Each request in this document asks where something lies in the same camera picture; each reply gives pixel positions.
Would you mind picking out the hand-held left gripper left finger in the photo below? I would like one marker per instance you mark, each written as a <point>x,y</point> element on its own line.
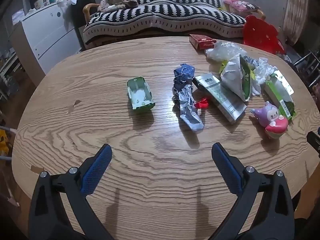
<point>97,170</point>

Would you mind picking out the purple pink toy figure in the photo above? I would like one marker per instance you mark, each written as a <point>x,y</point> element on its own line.
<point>270,120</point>

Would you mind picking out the white tissue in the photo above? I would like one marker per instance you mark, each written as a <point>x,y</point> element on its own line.
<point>265,71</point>

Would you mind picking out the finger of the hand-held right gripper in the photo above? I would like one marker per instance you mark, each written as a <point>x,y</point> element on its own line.
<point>314,140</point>

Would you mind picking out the red cigarette box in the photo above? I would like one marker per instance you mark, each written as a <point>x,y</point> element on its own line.
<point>202,41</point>

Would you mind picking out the beige patterned curtain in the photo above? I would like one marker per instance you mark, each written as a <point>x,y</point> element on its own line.
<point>296,10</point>

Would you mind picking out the pink printed cushion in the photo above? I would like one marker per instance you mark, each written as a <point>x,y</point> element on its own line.
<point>237,3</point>

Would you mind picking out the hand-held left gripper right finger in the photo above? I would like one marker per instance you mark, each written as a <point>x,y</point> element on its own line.
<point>226,167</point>

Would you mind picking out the yellow plastic object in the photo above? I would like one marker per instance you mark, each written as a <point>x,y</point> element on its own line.
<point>3,140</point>

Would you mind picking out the crumpled blue white wrapper ball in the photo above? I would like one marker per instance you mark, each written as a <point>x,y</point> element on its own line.
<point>250,61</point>

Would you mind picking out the small red plastic scrap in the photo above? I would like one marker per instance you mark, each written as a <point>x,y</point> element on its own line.
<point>201,103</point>

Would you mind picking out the brown crumpled cloth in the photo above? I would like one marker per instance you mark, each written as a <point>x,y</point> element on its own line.
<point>117,1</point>

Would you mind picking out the metal tube chair frame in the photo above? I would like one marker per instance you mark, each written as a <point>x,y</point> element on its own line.
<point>302,59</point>

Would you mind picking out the black side table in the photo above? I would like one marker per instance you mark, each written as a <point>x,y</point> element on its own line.
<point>80,17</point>

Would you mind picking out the wooden frame sofa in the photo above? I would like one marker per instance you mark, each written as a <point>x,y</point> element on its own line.
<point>87,7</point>

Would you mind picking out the silver cigarette pack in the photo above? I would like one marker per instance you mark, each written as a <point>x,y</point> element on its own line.
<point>225,102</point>

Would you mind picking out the long blue silver foil wrapper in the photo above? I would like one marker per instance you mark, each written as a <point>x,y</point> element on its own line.
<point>186,100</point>

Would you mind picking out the red plastic chair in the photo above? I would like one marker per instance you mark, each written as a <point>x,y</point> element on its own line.
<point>260,32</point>

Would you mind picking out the clear plastic bag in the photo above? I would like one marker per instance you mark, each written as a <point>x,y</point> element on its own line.
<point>222,50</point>

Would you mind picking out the black white striped sofa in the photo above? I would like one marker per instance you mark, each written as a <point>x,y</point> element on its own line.
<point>162,17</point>

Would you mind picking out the torn green white carton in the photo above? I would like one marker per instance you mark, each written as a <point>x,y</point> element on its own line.
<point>280,92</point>

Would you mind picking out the white cabinet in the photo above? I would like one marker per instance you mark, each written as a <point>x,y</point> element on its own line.
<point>50,35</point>

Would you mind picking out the white jar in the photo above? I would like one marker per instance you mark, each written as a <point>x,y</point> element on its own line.
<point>40,3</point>

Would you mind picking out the green snack bag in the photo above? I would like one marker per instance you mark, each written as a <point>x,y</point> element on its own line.
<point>233,77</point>

